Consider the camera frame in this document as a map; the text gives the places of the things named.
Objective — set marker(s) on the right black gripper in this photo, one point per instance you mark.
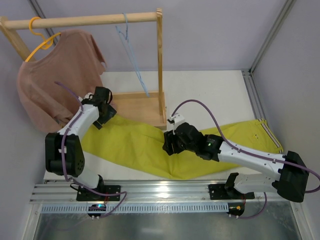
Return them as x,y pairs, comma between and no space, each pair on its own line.
169,143

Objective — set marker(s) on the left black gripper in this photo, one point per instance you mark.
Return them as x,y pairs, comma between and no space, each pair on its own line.
105,115

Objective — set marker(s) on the yellow-green trousers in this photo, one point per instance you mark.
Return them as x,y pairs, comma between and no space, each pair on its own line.
139,146

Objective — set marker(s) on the light blue wire hanger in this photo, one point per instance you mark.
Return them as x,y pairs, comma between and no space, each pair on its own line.
125,40

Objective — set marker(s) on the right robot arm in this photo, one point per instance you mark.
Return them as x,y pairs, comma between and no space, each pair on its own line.
285,175

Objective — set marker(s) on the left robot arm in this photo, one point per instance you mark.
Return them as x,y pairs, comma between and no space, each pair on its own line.
64,155

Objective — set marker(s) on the wooden clothes rack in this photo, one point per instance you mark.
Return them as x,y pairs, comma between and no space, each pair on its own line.
147,107

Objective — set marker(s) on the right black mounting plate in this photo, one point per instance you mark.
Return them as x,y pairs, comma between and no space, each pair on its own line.
217,191

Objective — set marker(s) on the black mounting plate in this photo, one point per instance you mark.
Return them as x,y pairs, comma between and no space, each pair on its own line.
109,193
217,191

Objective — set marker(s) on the pink t-shirt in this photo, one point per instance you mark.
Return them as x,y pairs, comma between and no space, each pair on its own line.
48,88

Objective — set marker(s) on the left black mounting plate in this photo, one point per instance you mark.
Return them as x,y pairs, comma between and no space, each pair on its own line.
109,193

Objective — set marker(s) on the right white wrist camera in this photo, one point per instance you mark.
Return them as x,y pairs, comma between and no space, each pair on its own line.
176,120

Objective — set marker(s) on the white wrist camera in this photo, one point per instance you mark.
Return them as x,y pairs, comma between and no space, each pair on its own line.
88,96
176,120

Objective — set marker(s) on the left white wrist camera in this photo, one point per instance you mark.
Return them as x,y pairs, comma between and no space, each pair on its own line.
88,96

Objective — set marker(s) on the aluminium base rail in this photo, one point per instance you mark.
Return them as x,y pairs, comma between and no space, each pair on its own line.
138,191

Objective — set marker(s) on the slotted cable duct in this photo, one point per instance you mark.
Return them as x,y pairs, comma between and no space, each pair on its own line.
136,208

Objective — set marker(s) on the aluminium frame profile right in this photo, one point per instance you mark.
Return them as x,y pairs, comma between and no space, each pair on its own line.
261,79

